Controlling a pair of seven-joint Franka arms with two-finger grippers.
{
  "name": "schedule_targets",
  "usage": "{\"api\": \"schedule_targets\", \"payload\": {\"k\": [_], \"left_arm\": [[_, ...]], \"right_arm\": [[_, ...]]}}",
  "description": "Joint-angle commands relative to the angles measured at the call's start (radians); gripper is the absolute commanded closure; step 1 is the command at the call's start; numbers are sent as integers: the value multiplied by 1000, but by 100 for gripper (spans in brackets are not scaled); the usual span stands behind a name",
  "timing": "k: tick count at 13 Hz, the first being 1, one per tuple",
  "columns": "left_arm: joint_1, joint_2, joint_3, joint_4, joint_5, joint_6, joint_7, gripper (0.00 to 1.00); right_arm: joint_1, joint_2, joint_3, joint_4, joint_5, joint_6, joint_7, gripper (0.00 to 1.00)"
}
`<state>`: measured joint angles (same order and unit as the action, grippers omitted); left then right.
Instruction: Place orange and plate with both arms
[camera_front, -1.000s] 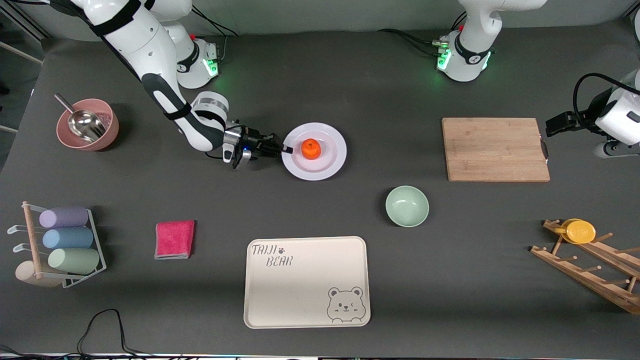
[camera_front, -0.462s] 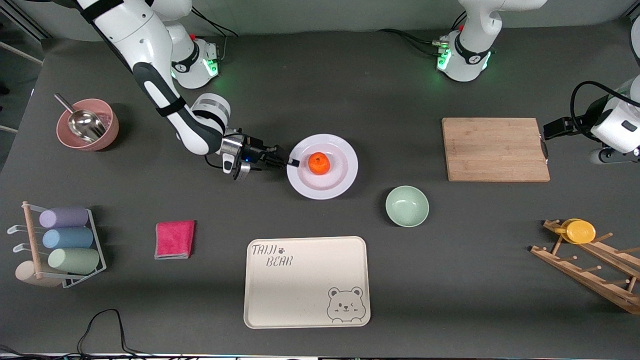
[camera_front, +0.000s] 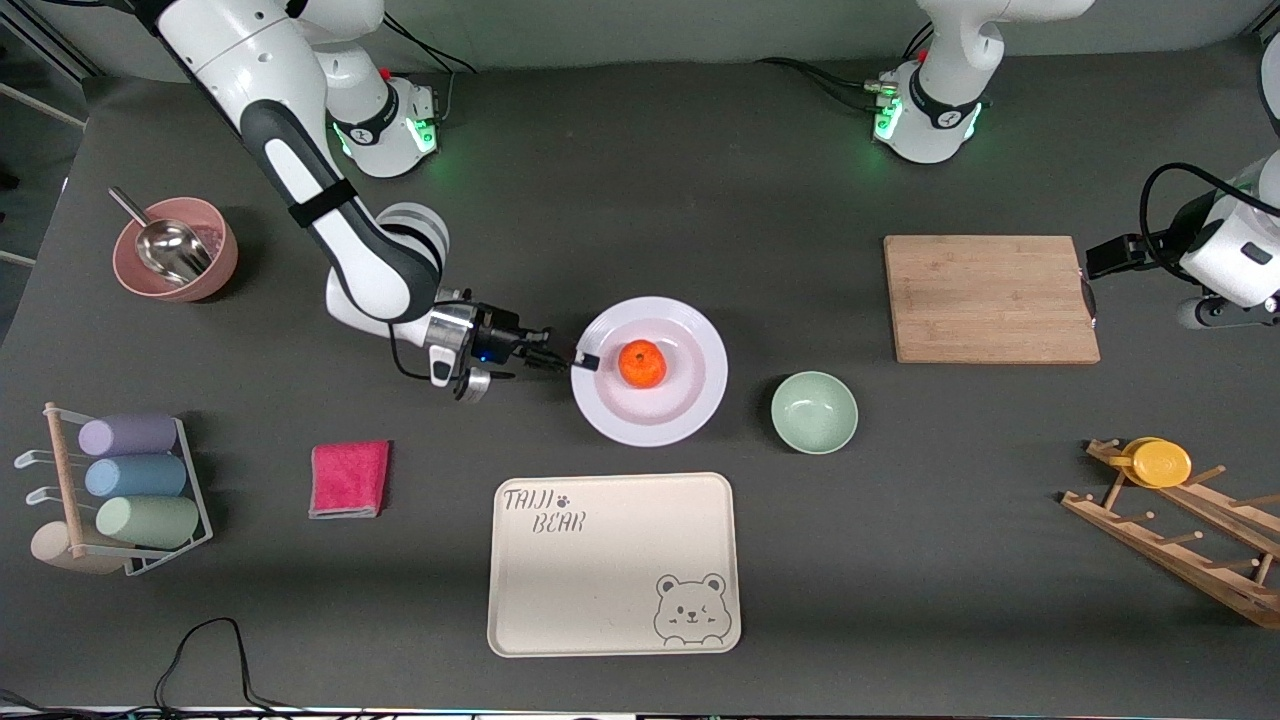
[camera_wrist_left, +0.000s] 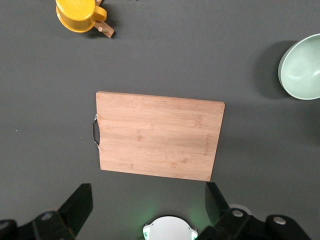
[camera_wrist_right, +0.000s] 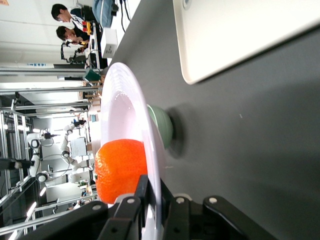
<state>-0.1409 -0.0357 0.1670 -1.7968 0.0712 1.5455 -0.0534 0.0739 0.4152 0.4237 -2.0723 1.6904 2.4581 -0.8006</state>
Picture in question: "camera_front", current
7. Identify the pale green cup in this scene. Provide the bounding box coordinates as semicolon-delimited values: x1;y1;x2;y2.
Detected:
96;496;201;550

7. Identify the black right arm wrist cable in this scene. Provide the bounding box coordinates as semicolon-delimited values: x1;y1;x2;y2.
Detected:
385;285;481;386

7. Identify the beige cup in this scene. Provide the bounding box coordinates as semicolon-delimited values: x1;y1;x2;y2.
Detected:
30;522;126;576

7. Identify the white round plate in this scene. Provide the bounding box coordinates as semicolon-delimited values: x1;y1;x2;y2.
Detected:
570;296;729;448

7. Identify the pink bowl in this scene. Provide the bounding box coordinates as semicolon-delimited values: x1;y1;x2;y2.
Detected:
112;197;241;303

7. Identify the pink folded cloth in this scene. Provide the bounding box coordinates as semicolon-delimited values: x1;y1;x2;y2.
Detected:
309;441;391;520

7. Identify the purple cup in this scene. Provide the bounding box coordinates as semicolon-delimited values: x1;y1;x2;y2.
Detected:
78;413;179;458

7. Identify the black right arm base cable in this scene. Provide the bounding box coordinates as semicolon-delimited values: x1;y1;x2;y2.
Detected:
380;12;479;126

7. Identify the wooden cutting board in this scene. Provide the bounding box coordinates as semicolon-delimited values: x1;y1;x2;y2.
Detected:
884;235;1101;365

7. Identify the orange fruit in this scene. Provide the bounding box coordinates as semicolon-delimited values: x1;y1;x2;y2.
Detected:
618;339;668;388

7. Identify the light green bowl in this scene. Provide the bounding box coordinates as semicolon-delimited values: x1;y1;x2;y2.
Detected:
770;371;859;456

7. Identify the white wire cup holder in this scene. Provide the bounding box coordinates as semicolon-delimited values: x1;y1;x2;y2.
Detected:
15;402;213;578

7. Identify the wooden peg drying rack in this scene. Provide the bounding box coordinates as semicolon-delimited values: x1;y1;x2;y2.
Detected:
1060;437;1280;631

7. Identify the metal scoop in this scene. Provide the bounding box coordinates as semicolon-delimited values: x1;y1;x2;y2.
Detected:
108;187;214;284

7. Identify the black arm base cable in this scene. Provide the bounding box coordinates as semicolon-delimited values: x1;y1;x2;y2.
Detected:
755;20;901;116
380;12;479;126

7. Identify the yellow mug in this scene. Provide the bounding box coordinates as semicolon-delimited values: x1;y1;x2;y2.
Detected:
1110;437;1193;489

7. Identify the blue cup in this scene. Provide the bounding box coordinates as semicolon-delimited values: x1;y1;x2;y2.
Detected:
85;455;188;499

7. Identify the cream bear print tray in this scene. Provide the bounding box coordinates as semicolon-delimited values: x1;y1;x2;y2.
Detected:
487;472;743;658

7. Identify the black left arm base cable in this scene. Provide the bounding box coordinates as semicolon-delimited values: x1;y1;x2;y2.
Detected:
755;20;901;116

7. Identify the black arm wrist cable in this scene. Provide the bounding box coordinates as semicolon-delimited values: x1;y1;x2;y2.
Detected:
385;285;481;386
1140;163;1280;281

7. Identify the black left arm wrist cable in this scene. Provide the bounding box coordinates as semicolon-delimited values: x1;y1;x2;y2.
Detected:
1140;163;1280;281

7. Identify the black cable on table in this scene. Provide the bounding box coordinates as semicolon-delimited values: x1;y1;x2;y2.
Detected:
0;617;331;720

